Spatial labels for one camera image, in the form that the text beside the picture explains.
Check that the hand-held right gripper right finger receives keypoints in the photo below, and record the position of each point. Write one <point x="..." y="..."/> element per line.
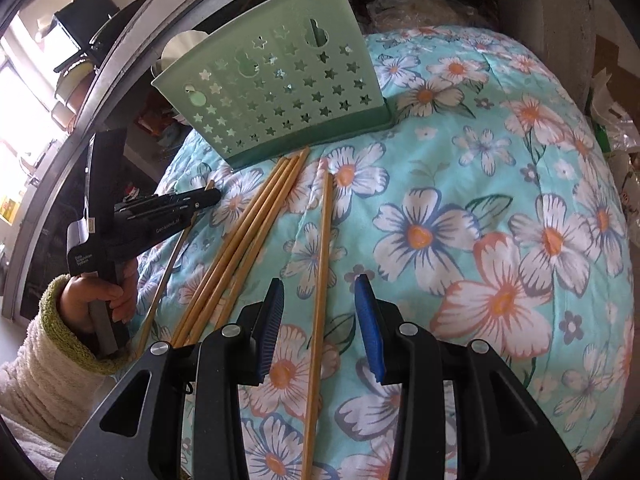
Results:
<point x="370" y="332"/>

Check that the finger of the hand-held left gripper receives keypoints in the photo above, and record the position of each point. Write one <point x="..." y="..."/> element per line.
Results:
<point x="175" y="202"/>

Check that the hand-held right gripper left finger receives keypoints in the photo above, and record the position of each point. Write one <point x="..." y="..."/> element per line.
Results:
<point x="267" y="332"/>

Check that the bundle of bamboo chopsticks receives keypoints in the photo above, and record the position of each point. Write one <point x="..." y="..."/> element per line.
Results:
<point x="251" y="240"/>

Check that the green star-perforated utensil holder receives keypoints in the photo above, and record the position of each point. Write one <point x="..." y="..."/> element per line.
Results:
<point x="280" y="95"/>

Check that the white rice paddle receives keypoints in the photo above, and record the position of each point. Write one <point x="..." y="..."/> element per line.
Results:
<point x="176" y="47"/>

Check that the person's left forearm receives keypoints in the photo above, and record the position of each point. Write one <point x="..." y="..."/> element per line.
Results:
<point x="45" y="385"/>

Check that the person's left hand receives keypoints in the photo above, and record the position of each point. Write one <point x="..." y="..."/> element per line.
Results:
<point x="75" y="300"/>

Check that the floral turquoise quilted blanket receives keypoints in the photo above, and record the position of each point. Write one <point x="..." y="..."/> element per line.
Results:
<point x="450" y="240"/>

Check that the black wok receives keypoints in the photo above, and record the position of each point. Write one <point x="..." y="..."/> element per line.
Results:
<point x="120" y="25"/>

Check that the crumpled clear plastic bag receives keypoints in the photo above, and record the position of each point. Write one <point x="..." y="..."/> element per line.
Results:
<point x="425" y="7"/>

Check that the cardboard box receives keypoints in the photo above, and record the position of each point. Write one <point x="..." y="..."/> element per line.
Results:
<point x="617" y="62"/>

